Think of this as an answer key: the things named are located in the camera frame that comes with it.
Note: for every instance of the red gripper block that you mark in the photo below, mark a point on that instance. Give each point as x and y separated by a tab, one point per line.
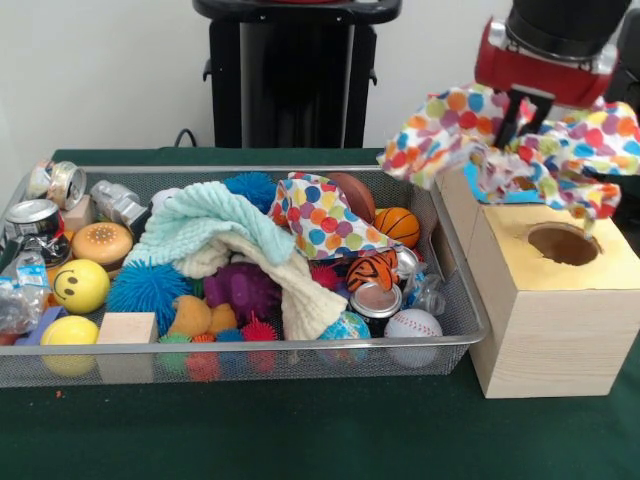
540	75

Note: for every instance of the polka dot cloth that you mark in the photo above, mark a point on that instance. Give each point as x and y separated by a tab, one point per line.
325	220
450	130

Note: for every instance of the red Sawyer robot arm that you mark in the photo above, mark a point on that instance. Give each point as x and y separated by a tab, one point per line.
565	25

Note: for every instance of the wooden box with three holes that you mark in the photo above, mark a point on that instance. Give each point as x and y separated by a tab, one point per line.
550	340

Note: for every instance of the shallow clear mesh bin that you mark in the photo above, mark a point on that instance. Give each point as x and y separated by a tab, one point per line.
310	365

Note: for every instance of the small orange basketball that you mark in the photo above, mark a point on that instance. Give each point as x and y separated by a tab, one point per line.
397	225

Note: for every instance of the white baseball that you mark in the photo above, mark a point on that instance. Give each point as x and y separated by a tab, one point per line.
412	324

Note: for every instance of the cream knit cloth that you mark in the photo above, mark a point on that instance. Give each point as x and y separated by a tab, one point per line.
305	300

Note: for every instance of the mint green knit cloth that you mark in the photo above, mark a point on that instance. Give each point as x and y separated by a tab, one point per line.
210	210

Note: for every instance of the dark green table cloth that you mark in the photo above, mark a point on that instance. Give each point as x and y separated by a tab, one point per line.
300	435

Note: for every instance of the blue spiky ball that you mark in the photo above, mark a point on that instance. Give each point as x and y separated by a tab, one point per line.
145	292

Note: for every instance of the toy burger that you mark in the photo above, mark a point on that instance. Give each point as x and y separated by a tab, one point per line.
102	242

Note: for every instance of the plain wooden block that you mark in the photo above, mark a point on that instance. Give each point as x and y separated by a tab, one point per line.
127	327

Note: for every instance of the yellow smiley ball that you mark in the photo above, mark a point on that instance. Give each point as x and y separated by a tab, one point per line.
80	287

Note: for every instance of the plain yellow ball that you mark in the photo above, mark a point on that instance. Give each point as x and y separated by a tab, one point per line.
70	331

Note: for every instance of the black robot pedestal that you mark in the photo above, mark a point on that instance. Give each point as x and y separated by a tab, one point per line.
290	75

